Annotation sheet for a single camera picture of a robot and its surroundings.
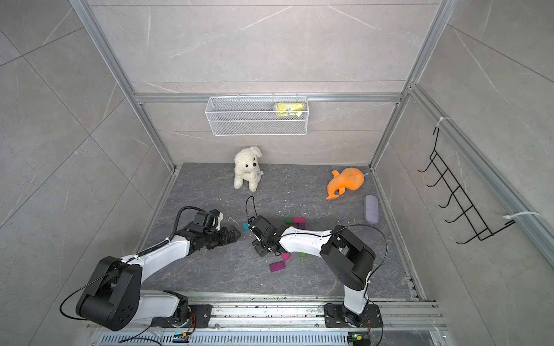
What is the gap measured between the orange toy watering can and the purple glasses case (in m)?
0.08

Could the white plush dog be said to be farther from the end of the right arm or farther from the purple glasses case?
the purple glasses case

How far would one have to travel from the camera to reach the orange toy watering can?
1.08 m

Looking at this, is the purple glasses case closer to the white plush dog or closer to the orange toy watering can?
the orange toy watering can

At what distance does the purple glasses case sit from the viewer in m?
0.98

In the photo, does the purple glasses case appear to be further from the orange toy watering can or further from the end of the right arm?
the end of the right arm

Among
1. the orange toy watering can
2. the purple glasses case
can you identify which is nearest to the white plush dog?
the orange toy watering can
